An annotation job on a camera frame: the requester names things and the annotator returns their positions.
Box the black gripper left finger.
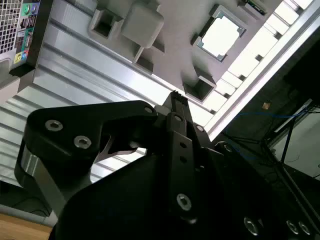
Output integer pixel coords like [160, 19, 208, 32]
[14, 90, 200, 223]

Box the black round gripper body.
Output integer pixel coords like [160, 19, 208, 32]
[49, 141, 320, 240]

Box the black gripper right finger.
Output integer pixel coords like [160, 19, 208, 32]
[185, 103, 218, 176]

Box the silver square CPU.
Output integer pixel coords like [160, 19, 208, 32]
[196, 11, 248, 63]

